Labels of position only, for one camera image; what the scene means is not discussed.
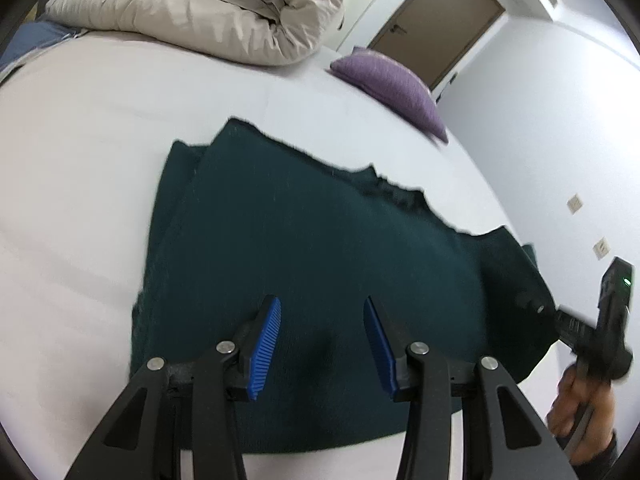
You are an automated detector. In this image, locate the brown door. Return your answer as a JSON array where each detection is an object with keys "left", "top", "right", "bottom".
[{"left": 369, "top": 0, "right": 507, "bottom": 92}]

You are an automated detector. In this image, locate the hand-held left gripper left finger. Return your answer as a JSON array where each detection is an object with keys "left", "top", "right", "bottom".
[{"left": 65, "top": 295, "right": 282, "bottom": 480}]

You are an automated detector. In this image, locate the blue pillow with white border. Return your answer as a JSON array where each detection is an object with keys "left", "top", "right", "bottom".
[{"left": 0, "top": 19, "right": 76, "bottom": 76}]

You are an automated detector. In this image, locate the dark green sweater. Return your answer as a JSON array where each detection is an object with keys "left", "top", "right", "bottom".
[{"left": 131, "top": 117, "right": 559, "bottom": 456}]

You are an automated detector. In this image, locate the person's right forearm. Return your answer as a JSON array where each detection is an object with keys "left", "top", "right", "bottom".
[{"left": 572, "top": 432, "right": 622, "bottom": 480}]

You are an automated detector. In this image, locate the purple cushion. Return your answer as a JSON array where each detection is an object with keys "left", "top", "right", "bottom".
[{"left": 330, "top": 46, "right": 449, "bottom": 143}]

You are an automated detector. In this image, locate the person's right hand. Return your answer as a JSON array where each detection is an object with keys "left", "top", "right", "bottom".
[{"left": 546, "top": 361, "right": 618, "bottom": 467}]

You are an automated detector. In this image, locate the rolled beige duvet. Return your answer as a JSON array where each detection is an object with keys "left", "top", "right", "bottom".
[{"left": 44, "top": 0, "right": 353, "bottom": 67}]

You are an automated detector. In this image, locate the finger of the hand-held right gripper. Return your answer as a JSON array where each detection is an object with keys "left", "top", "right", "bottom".
[{"left": 516, "top": 293, "right": 598, "bottom": 352}]

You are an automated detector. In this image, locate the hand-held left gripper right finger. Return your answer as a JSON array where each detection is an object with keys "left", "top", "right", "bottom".
[{"left": 363, "top": 295, "right": 577, "bottom": 480}]

